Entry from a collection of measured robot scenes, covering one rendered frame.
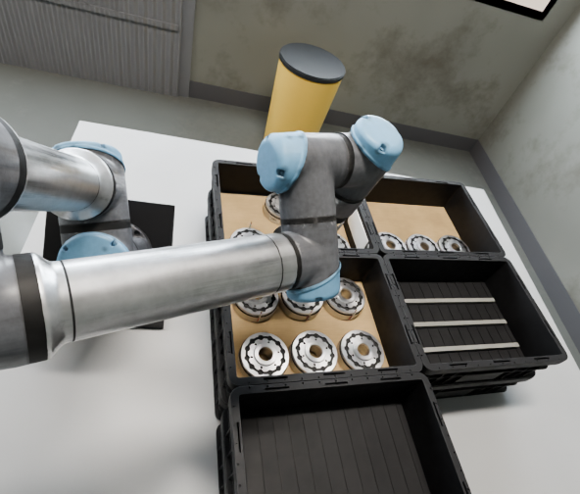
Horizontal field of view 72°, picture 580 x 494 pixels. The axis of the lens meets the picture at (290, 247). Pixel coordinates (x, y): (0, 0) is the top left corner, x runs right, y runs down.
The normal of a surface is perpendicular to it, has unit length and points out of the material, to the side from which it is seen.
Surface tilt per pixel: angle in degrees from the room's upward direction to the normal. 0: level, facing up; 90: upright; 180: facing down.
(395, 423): 0
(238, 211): 0
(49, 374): 0
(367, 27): 90
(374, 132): 8
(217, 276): 39
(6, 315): 44
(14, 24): 90
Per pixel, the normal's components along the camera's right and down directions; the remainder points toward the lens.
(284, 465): 0.25, -0.61
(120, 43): 0.07, 0.78
